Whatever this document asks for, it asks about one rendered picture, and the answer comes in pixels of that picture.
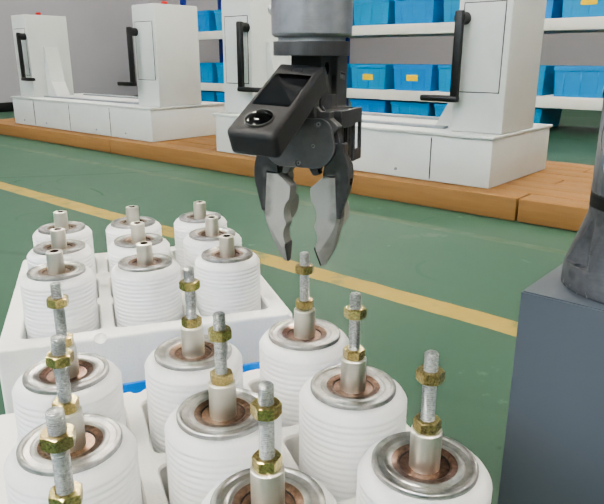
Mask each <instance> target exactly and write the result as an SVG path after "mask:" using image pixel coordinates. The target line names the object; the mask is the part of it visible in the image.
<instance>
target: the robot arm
mask: <svg viewBox="0 0 604 504"><path fill-rule="evenodd" d="M268 13H269V14H270V15H271V34H272V35H273V36H274V37H277V38H278V41H274V42H273V56H291V65H288V64H281V65H280V66H279V67H278V68H277V69H276V71H275V72H274V73H273V74H272V76H271V77H270V78H269V79H268V80H267V82H266V83H265V84H264V85H263V87H262V88H261V89H260V90H259V91H258V93H257V94H256V95H255V96H254V98H253V99H252V100H251V101H250V103H249V104H248V105H247V106H246V107H245V109H244V110H243V111H242V112H241V114H240V115H239V116H238V117H237V118H236V120H235V121H234V122H233V123H232V125H231V126H230V127H229V128H228V131H227V133H228V137H229V141H230V144H231V148H232V151H233V152H235V153H240V154H248V155H256V159H255V165H254V177H255V183H256V188H257V192H258V196H259V200H260V204H261V208H262V210H263V211H264V214H265V218H266V221H267V225H268V227H269V230H270V233H271V235H272V238H273V240H274V242H275V244H276V246H277V248H278V250H279V252H280V254H281V256H282V258H283V259H284V260H286V261H290V260H291V251H292V241H293V240H291V236H290V225H291V223H292V218H293V217H294V216H295V214H296V212H297V209H298V204H299V196H298V194H297V193H296V188H297V185H296V183H295V182H294V181H293V178H294V173H293V169H294V168H295V167H298V168H309V170H310V172H311V173H312V175H314V176H316V175H318V174H321V173H322V168H323V166H324V171H323V178H322V179H320V180H319V181H318V182H317V183H316V184H315V185H313V186H312V187H311V188H310V197H311V202H312V203H313V205H314V207H315V209H316V214H317V219H316V223H315V225H314V228H315V231H316V234H317V243H316V246H315V247H314V251H315V254H316V256H317V259H318V261H319V264H320V266H323V265H326V263H327V262H328V260H329V259H330V257H331V256H332V254H333V252H334V251H335V248H336V246H337V243H338V240H339V237H340V233H341V229H342V227H343V225H344V224H345V222H346V221H347V219H348V217H349V202H348V200H347V199H348V196H349V194H350V191H351V188H352V184H353V178H354V169H353V163H352V161H355V160H357V159H359V158H361V129H362V107H348V106H347V105H346V97H347V56H349V41H345V40H346V38H347V37H350V36H351V35H352V24H353V0H271V4H270V5H269V6H268ZM602 97H603V99H604V87H603V92H602ZM357 122H358V133H357V148H355V123H357ZM350 158H351V159H350ZM561 280H562V283H563V284H564V285H565V286H566V287H567V288H568V289H570V290H571V291H573V292H574V293H576V294H578V295H580V296H582V297H585V298H587V299H589V300H592V301H595V302H598V303H601V304H604V100H603V107H602V114H601V122H600V129H599V136H598V143H597V151H596V158H595V165H594V172H593V180H592V187H591V194H590V201H589V208H588V212H587V214H586V216H585V218H584V220H583V222H582V224H581V226H580V228H579V230H578V232H577V234H576V236H575V238H574V240H573V242H572V244H571V246H570V248H569V250H568V251H567V253H566V255H565V258H564V261H563V267H562V275H561Z"/></svg>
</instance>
